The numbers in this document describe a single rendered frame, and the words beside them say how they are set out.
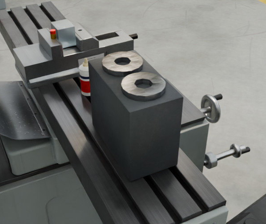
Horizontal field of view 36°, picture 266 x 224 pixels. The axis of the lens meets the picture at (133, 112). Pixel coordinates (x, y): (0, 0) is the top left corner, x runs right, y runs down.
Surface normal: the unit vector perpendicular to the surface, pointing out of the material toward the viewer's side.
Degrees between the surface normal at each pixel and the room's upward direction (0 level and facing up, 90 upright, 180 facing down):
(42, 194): 90
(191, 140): 90
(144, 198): 0
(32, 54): 0
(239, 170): 0
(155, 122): 90
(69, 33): 90
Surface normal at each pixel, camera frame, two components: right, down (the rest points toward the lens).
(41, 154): 0.44, 0.54
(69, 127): 0.00, -0.80
